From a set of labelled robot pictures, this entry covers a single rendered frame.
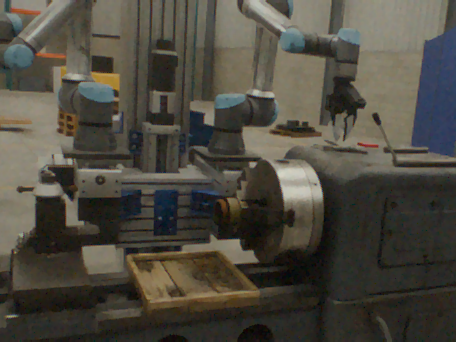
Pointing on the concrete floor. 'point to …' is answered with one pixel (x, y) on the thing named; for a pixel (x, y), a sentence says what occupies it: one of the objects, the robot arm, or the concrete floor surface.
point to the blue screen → (445, 89)
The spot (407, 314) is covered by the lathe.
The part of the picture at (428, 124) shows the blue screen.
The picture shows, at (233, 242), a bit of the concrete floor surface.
